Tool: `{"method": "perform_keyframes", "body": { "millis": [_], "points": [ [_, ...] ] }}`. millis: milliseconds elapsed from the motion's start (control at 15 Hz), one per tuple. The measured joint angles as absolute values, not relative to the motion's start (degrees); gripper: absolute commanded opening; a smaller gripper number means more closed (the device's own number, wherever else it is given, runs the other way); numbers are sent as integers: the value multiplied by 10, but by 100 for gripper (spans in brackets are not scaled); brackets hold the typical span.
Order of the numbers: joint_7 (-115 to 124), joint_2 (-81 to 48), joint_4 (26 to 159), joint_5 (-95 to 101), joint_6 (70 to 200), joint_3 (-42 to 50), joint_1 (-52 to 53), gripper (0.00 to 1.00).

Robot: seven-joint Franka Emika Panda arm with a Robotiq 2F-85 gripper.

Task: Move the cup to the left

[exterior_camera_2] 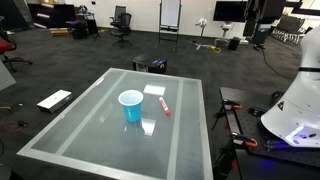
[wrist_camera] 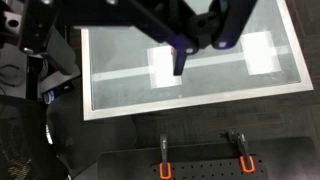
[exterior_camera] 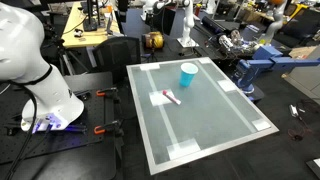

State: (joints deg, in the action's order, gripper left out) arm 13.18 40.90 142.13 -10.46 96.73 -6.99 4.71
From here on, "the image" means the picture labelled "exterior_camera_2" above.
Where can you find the small black floor device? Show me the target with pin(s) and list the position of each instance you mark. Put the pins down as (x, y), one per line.
(22, 123)

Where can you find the white floor stand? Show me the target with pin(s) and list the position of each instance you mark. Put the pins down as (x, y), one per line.
(201, 23)

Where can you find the white flat box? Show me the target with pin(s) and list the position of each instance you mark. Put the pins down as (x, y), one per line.
(53, 100)

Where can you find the white monitor stand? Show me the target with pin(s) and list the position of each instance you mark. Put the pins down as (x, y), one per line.
(225, 31)

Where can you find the yellow wooden crate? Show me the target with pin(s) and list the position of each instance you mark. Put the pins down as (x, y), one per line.
(60, 32)

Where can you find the black TV monitor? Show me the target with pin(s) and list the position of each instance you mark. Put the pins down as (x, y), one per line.
(229, 10)

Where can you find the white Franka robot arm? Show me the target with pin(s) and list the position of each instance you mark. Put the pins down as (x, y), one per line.
(300, 110)

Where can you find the whiteboard easel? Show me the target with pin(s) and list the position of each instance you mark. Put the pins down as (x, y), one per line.
(170, 13)

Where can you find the red office chair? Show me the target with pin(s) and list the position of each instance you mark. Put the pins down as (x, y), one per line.
(5, 46)

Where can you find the red marker pen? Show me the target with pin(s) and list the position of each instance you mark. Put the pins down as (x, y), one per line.
(164, 106)

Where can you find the black cluttered desk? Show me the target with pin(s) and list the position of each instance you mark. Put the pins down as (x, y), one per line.
(83, 26)

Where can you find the blue plastic cup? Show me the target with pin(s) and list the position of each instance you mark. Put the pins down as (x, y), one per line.
(131, 111)

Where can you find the black office chair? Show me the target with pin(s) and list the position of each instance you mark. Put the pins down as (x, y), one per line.
(118, 11)
(122, 30)

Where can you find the black waste bin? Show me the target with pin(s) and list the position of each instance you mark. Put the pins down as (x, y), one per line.
(234, 44)

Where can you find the black box with blue item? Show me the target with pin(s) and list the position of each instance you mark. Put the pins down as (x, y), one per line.
(153, 65)

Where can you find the black slatted rack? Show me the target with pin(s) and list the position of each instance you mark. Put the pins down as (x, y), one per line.
(288, 28)

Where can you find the grey panel board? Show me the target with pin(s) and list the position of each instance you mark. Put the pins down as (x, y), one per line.
(5, 78)

